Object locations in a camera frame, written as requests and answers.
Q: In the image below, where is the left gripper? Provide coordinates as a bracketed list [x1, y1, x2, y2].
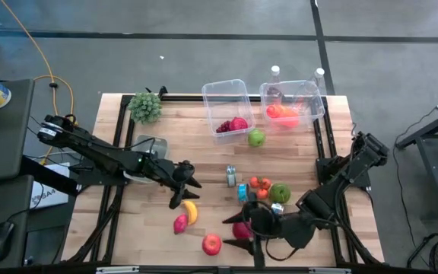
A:
[167, 159, 203, 211]

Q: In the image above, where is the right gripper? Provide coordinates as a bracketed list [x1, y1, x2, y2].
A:
[221, 206, 316, 268]

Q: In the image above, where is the dark red pomegranate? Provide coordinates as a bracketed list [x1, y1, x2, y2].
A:
[233, 221, 254, 240]

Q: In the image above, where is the yellow toy banana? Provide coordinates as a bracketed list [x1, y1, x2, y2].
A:
[182, 199, 198, 226]

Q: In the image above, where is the green albacore tuna can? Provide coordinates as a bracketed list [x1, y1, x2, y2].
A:
[225, 164, 238, 188]

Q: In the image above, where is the orange tangerine cluster with stem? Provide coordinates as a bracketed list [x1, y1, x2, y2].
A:
[249, 176, 272, 201]

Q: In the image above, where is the dark red apple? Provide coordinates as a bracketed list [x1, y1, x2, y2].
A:
[229, 116, 249, 132]

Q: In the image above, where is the smooth green apple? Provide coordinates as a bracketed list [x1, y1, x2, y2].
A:
[247, 128, 267, 148]

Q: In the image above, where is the bright orange pepper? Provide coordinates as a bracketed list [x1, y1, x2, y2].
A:
[279, 107, 300, 129]

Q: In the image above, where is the red apple with yellow blush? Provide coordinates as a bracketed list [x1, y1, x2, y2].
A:
[202, 233, 223, 256]

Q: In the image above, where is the green apple with long stem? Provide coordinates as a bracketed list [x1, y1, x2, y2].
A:
[268, 183, 292, 205]

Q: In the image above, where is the white square container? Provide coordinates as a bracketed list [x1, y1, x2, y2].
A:
[122, 135, 170, 186]

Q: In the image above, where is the green artificial plant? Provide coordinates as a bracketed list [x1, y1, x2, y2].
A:
[127, 91, 163, 125]

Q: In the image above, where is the clear plastic bin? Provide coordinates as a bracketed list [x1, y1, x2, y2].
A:
[259, 79, 325, 132]
[202, 78, 256, 139]

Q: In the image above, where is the white printed box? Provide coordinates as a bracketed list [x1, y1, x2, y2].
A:
[30, 162, 71, 209]

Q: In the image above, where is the clear bottle with white cap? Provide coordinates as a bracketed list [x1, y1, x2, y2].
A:
[312, 67, 326, 87]
[268, 65, 283, 87]

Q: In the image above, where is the black side desk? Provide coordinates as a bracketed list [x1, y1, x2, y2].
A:
[0, 78, 79, 269]

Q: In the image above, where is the black computer mouse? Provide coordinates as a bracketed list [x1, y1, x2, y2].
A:
[0, 221, 15, 263]

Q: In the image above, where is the black metal stand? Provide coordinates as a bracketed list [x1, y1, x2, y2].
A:
[393, 106, 438, 221]

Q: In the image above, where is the black metal table frame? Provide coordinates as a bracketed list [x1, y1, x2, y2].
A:
[61, 93, 386, 267]

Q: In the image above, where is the black floor cable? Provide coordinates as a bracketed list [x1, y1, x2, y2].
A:
[392, 146, 417, 248]

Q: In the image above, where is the yellow extension cable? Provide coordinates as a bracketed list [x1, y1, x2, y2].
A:
[0, 0, 80, 167]

